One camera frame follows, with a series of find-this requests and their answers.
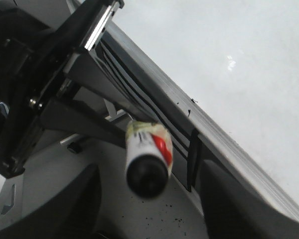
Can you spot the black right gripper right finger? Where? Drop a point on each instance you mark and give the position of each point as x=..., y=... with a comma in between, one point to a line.
x=232, y=212

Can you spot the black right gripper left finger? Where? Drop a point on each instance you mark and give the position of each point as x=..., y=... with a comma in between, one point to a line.
x=71, y=214

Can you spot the white black whiteboard marker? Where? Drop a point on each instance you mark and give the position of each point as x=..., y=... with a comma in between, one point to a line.
x=149, y=158

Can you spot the aluminium whiteboard tray rail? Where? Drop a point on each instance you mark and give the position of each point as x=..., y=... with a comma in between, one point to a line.
x=156, y=92

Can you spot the black whiteboard stand bracket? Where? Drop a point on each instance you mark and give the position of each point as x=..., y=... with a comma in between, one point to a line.
x=41, y=69

